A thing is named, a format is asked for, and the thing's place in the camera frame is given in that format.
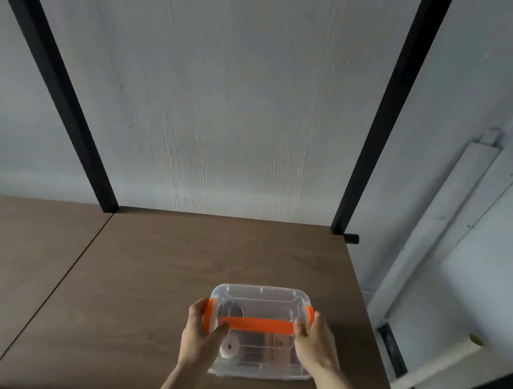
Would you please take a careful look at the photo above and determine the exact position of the person's right hand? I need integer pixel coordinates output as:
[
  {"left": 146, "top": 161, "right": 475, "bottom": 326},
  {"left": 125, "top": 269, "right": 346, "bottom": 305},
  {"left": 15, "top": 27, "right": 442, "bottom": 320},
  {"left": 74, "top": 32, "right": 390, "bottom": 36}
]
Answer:
[{"left": 289, "top": 310, "right": 345, "bottom": 382}]

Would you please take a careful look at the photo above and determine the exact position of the clear storage box orange handle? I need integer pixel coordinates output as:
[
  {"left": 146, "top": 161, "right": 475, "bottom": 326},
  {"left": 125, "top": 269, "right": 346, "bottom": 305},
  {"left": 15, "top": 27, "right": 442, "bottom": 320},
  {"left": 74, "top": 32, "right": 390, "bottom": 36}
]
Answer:
[{"left": 198, "top": 281, "right": 319, "bottom": 383}]

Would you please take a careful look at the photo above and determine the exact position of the person's left hand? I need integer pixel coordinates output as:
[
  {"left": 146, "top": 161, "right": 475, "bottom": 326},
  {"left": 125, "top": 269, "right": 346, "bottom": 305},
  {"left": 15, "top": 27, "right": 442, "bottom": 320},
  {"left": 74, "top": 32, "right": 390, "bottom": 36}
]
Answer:
[{"left": 176, "top": 296, "right": 232, "bottom": 373}]

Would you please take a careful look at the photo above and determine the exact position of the person's left forearm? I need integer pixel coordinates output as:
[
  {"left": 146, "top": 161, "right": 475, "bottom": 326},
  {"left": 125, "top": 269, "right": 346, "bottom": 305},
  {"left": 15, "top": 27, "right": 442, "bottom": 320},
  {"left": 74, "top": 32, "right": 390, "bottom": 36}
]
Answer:
[{"left": 153, "top": 360, "right": 214, "bottom": 389}]

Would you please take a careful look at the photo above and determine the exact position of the white tape roll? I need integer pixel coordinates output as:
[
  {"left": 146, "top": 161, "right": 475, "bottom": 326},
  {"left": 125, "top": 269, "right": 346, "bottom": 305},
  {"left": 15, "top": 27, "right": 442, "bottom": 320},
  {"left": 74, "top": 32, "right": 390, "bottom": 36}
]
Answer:
[{"left": 218, "top": 336, "right": 241, "bottom": 361}]

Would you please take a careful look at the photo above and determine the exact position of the black metal frame post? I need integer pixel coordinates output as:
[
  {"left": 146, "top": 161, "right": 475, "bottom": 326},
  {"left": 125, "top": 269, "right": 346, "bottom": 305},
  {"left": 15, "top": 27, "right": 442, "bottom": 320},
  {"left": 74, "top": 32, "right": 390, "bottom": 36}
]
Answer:
[
  {"left": 330, "top": 0, "right": 455, "bottom": 243},
  {"left": 0, "top": 0, "right": 136, "bottom": 214}
]

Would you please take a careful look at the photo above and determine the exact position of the white wall cable duct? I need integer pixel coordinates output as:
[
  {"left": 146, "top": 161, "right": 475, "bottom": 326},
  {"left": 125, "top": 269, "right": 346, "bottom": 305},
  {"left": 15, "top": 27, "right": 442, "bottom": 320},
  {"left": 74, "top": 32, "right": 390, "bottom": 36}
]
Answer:
[{"left": 365, "top": 120, "right": 506, "bottom": 337}]

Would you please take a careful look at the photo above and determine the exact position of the white paper roll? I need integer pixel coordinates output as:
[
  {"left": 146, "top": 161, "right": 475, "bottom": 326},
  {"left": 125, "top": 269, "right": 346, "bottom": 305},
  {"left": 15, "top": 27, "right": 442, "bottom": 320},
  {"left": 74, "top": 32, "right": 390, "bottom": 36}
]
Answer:
[{"left": 390, "top": 327, "right": 488, "bottom": 389}]

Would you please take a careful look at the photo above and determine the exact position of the black metal strip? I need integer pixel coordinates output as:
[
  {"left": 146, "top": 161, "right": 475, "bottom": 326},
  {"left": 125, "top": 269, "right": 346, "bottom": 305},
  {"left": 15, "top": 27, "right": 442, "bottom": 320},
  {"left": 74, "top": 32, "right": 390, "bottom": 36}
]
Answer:
[{"left": 372, "top": 321, "right": 428, "bottom": 389}]

